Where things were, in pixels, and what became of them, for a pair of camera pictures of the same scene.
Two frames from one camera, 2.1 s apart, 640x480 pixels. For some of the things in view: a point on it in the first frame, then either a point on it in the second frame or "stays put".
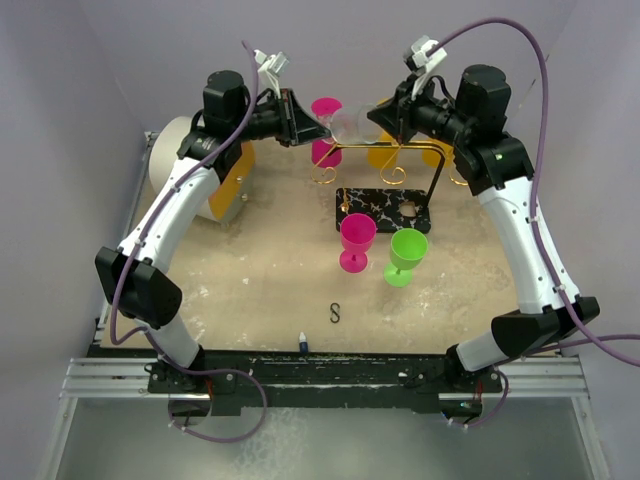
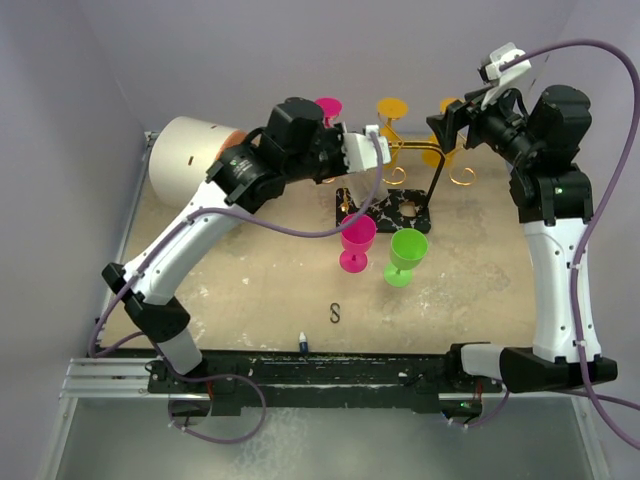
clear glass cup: [351, 125] to [362, 184]
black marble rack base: [391, 208] stays put
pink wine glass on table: [357, 233] stays put
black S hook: [335, 312] stays put
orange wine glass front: [432, 158] stays put
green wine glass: [408, 248] stays put
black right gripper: [396, 115] to [463, 113]
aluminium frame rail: [110, 378] stays put
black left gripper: [296, 126] to [332, 135]
